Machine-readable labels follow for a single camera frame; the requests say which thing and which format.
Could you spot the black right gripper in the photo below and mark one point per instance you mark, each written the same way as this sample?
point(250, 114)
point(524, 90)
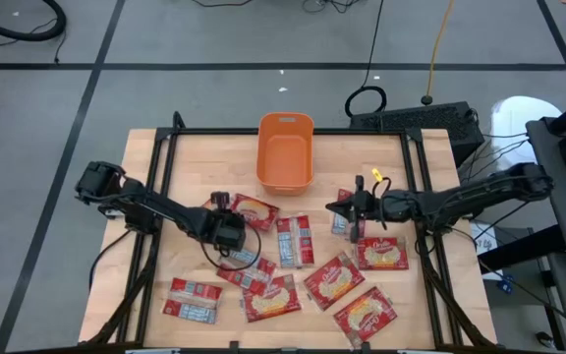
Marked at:
point(369, 206)

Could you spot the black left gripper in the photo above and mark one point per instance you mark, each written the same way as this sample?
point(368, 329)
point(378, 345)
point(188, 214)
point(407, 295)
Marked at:
point(229, 231)

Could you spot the orange plastic basket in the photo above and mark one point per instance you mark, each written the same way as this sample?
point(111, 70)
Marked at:
point(285, 162)

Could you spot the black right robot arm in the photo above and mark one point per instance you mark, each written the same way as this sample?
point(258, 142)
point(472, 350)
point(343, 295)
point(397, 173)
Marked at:
point(460, 196)

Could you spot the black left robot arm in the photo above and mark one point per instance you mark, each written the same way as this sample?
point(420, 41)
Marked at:
point(165, 209)

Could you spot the white paper sheet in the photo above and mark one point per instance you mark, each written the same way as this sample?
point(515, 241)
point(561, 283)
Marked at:
point(482, 243)

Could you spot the blue tag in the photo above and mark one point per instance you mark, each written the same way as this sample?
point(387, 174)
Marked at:
point(507, 285)

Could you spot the black cart beam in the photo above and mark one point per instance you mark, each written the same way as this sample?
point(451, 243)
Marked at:
point(524, 248)

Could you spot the black metal table frame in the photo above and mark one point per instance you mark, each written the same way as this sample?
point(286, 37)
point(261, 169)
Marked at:
point(214, 131)

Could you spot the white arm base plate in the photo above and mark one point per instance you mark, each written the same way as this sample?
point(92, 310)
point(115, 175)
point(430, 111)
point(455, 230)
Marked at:
point(111, 214)

